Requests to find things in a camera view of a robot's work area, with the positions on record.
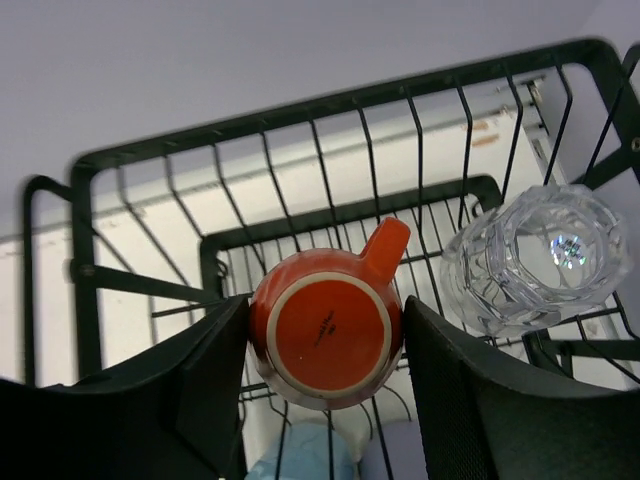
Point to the light blue faceted mug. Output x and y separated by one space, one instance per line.
305 455

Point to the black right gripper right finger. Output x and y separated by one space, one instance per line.
486 415

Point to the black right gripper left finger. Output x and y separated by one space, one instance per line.
170 412

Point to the orange ceramic mug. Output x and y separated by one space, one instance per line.
325 327

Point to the small clear glass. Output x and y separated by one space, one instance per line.
551 253

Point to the black wire dish rack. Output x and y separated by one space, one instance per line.
147 238

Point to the lavender plastic cup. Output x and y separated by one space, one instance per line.
405 451

